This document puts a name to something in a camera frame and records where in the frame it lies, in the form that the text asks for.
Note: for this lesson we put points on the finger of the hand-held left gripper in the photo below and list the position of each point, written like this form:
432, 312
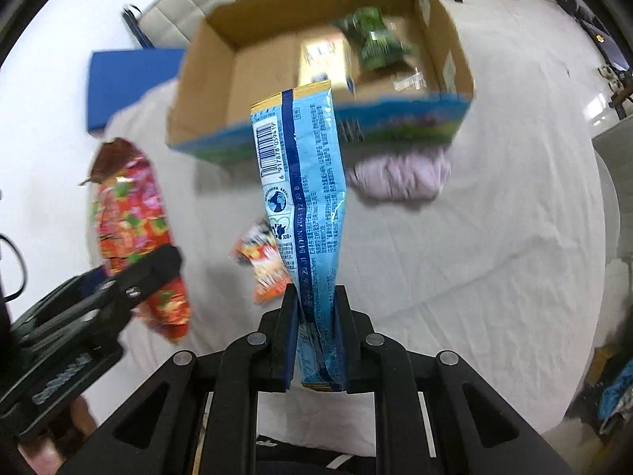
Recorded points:
148, 272

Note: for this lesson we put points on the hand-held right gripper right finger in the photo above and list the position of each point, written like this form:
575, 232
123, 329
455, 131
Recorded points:
342, 341

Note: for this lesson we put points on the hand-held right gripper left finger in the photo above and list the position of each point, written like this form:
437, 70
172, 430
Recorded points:
291, 341

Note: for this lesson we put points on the red floral snack packet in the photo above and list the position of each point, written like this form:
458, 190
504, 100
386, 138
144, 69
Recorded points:
131, 198

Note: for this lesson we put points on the light blue snack packet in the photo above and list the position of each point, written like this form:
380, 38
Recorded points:
306, 183

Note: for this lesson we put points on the cardboard box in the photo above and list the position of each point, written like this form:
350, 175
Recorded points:
207, 84

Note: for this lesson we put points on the person's left hand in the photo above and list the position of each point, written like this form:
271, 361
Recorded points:
74, 423

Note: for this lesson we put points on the small orange snack packet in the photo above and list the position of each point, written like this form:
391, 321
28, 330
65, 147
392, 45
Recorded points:
262, 262

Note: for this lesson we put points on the white bed sheet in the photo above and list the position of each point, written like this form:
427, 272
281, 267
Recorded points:
470, 267

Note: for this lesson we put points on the lilac cloth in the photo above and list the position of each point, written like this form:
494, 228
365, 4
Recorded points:
400, 175

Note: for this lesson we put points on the blue foam board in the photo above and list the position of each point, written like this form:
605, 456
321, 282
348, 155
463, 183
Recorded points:
131, 86

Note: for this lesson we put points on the white padded chair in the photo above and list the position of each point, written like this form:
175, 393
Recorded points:
173, 10

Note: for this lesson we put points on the clear plastic packet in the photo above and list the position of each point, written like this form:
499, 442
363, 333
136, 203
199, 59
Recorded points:
409, 79

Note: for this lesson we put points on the beige snack packet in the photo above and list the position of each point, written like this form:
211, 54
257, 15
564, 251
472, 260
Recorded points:
324, 62

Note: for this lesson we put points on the blue patterned cloth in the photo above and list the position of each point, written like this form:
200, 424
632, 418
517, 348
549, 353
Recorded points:
613, 403

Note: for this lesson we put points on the green snack packet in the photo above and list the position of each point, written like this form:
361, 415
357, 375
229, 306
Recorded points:
378, 39

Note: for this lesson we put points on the dark blue bench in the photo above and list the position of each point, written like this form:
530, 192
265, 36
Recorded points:
606, 34

